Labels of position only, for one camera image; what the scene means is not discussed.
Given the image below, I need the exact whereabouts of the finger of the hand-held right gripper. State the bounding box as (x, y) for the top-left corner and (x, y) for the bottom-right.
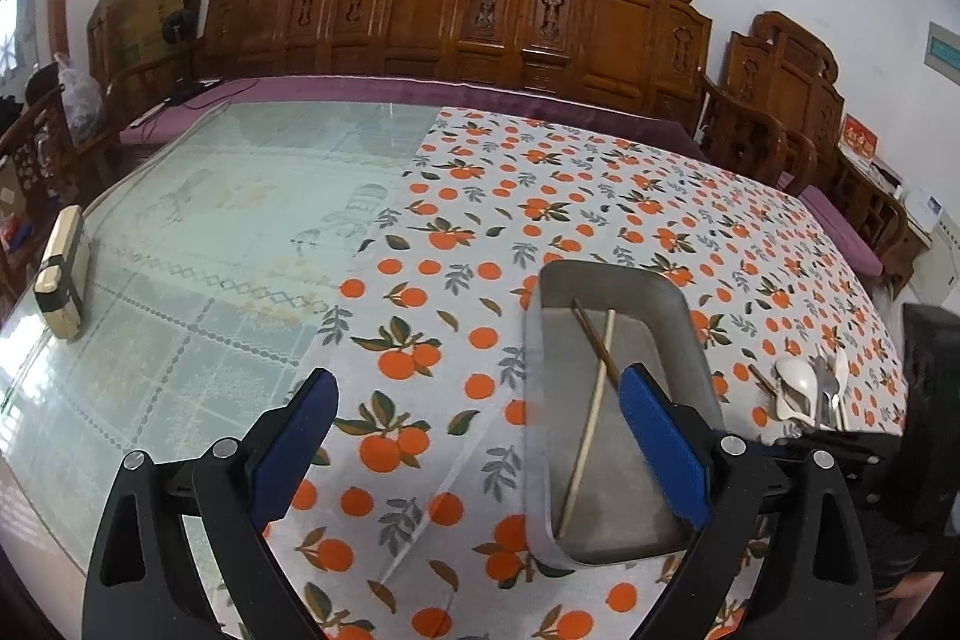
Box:
(776, 428), (901, 462)

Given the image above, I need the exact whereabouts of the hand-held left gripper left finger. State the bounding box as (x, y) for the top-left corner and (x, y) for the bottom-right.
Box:
(81, 368), (340, 640)

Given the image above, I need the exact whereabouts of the small purple seat cushion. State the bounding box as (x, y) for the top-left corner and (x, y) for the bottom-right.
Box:
(776, 171), (886, 277)

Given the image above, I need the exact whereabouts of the black cable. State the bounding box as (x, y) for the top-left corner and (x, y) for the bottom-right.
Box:
(131, 77), (226, 127)

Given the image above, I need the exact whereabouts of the small metal spoon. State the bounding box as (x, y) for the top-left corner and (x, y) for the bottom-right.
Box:
(814, 355), (838, 429)

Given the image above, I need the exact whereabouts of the large cardboard box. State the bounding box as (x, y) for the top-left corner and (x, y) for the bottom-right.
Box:
(101, 0), (188, 79)

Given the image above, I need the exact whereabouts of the plastic bag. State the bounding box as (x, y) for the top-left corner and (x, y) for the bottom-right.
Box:
(52, 53), (102, 142)

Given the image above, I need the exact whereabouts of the orange print tablecloth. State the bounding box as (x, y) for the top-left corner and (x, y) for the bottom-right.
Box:
(210, 106), (912, 640)

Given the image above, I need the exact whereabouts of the carved wooden sofa bench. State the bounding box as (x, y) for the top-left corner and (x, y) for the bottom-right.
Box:
(193, 0), (713, 139)

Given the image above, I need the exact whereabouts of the red box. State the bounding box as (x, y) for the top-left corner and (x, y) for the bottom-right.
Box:
(840, 113), (880, 161)

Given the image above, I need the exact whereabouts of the beige black power bank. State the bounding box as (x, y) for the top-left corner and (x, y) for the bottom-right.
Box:
(32, 205), (89, 341)

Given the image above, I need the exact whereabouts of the black fan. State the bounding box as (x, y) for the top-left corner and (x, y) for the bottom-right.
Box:
(161, 8), (197, 49)

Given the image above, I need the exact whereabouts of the white box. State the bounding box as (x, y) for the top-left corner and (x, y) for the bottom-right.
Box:
(896, 182), (953, 236)

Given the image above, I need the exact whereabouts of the metal tray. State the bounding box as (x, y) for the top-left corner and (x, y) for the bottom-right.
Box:
(523, 259), (727, 567)

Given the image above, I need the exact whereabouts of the carved wooden armchair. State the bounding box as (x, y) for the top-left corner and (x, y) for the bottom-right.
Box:
(701, 10), (848, 191)

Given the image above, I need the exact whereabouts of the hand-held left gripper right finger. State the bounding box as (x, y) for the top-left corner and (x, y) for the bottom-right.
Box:
(617, 364), (878, 640)

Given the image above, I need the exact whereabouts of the long purple seat cushion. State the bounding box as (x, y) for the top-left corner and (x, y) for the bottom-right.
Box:
(120, 74), (710, 161)

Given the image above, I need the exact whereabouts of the light bamboo chopstick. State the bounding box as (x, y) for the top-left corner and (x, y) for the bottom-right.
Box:
(556, 308), (617, 536)

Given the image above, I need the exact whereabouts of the white ceramic spoon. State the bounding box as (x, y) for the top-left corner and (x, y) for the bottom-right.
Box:
(775, 355), (820, 422)

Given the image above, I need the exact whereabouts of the green wall sign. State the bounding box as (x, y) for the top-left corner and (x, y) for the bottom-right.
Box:
(924, 20), (960, 79)

